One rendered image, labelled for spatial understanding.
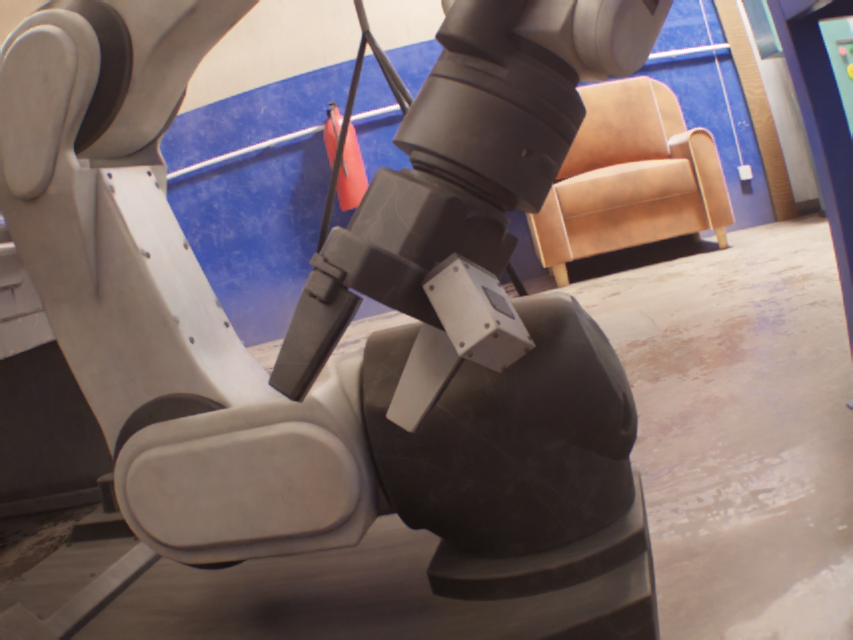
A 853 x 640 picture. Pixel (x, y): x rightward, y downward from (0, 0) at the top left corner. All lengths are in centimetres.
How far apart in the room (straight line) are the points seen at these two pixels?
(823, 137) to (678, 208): 287
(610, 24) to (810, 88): 89
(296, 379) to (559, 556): 26
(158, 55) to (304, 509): 36
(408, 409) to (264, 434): 13
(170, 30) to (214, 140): 439
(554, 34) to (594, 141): 400
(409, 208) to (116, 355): 33
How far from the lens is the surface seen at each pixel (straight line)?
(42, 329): 170
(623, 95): 453
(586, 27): 50
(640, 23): 52
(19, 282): 200
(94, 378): 76
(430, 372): 56
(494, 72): 49
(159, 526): 71
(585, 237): 414
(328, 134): 478
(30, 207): 73
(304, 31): 507
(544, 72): 49
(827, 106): 137
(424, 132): 49
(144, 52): 73
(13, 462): 231
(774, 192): 507
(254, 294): 506
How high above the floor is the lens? 43
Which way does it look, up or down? 7 degrees down
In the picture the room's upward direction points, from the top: 14 degrees counter-clockwise
